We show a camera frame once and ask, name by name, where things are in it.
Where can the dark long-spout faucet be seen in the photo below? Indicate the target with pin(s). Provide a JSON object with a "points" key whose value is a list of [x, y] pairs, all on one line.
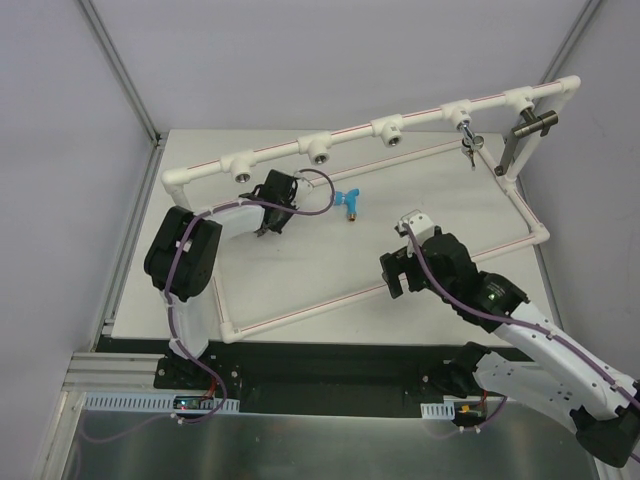
{"points": [[522, 140]]}

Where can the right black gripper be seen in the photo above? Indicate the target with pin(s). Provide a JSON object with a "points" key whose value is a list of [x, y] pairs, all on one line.
{"points": [[400, 270]]}

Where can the white cable duct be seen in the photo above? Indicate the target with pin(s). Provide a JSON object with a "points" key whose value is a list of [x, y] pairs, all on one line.
{"points": [[158, 403], [438, 411]]}

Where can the right white cable duct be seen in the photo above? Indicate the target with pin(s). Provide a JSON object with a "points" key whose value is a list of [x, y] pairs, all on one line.
{"points": [[438, 411]]}

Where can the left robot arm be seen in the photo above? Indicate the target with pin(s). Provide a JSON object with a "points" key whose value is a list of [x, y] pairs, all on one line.
{"points": [[180, 261]]}

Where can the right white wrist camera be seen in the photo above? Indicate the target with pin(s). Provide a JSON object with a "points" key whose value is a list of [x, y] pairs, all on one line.
{"points": [[417, 222]]}

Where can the left white cable duct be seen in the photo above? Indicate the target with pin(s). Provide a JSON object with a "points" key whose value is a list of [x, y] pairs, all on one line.
{"points": [[158, 403]]}

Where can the white PVC pipe frame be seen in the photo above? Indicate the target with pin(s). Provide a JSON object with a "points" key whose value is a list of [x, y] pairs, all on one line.
{"points": [[389, 129]]}

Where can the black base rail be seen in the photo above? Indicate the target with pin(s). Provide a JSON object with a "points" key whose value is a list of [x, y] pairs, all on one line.
{"points": [[385, 381]]}

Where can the dark bronze faucet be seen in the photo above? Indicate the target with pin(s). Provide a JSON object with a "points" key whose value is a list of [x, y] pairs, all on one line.
{"points": [[273, 227]]}

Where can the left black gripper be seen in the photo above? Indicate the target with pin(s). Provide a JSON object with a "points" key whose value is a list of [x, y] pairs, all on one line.
{"points": [[273, 212]]}

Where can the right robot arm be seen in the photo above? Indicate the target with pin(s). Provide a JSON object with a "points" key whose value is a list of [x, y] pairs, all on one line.
{"points": [[595, 402]]}

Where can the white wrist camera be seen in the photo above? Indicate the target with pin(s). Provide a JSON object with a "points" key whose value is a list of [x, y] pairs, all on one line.
{"points": [[303, 184], [417, 222]]}

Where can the chrome faucet on frame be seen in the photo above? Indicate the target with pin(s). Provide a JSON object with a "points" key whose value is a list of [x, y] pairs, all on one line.
{"points": [[470, 142]]}

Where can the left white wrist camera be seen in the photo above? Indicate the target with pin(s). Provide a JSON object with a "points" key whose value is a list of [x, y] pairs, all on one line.
{"points": [[303, 184]]}

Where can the blue plastic faucet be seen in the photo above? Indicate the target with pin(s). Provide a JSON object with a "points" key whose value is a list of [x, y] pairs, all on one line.
{"points": [[349, 201]]}

